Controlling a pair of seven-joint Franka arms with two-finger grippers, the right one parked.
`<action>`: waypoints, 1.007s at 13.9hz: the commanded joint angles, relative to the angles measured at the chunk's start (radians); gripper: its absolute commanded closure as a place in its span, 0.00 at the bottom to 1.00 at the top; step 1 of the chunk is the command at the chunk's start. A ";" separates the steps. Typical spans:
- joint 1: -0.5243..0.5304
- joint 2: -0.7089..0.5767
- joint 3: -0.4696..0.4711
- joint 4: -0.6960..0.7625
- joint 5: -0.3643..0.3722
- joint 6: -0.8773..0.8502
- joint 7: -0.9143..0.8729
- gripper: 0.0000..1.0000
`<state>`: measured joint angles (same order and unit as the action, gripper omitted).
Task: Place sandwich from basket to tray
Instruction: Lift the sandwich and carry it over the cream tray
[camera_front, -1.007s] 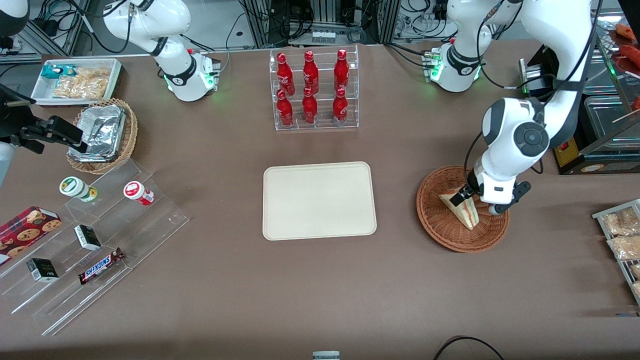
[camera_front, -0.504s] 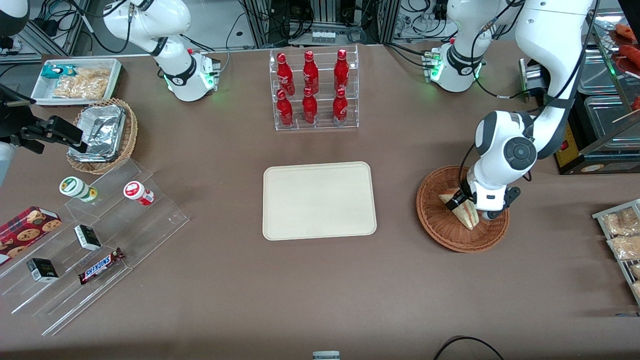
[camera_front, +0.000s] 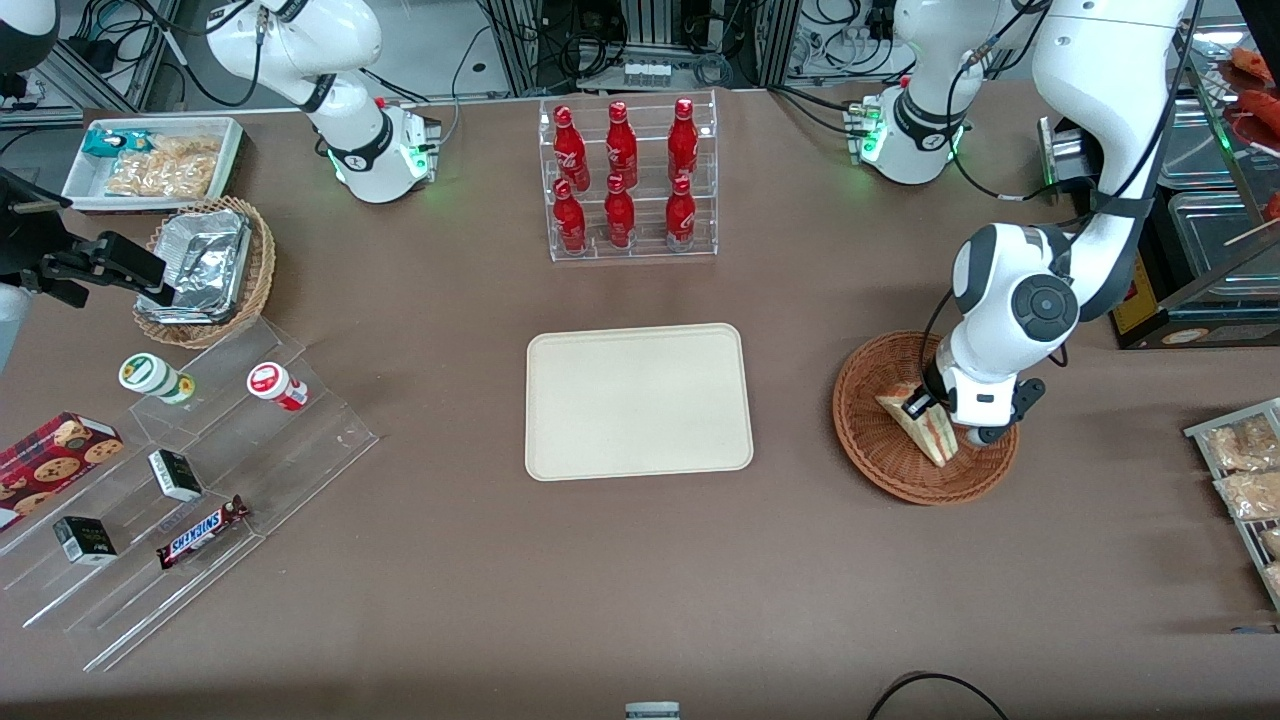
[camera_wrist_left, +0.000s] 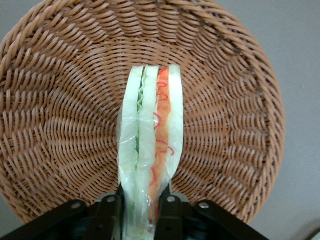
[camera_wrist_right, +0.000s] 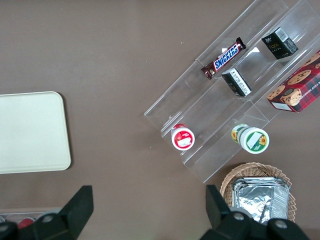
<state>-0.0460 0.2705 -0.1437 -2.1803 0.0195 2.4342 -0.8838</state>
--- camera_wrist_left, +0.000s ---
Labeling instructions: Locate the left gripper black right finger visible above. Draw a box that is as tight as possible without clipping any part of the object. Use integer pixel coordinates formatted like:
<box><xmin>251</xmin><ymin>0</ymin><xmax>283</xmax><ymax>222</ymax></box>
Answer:
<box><xmin>154</xmin><ymin>189</ymin><xmax>191</xmax><ymax>240</ymax></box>

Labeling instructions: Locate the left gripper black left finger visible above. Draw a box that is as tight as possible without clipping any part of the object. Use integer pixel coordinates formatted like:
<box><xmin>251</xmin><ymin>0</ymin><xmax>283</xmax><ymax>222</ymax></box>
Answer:
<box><xmin>94</xmin><ymin>186</ymin><xmax>125</xmax><ymax>240</ymax></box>

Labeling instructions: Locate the triangle sandwich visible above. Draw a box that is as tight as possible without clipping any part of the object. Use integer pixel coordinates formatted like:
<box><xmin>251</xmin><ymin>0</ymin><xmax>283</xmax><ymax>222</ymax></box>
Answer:
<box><xmin>116</xmin><ymin>63</ymin><xmax>185</xmax><ymax>240</ymax></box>

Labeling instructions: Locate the round brown wicker basket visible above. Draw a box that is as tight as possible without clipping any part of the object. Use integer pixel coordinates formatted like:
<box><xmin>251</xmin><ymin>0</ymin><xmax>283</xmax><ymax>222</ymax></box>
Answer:
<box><xmin>0</xmin><ymin>0</ymin><xmax>287</xmax><ymax>225</ymax></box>

